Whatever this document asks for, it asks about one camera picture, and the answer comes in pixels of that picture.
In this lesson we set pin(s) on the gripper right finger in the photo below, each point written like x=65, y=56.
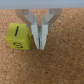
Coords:
x=45, y=28

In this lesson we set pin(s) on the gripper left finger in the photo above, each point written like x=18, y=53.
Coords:
x=34, y=30

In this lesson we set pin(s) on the yellow block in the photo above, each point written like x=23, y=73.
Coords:
x=19, y=36

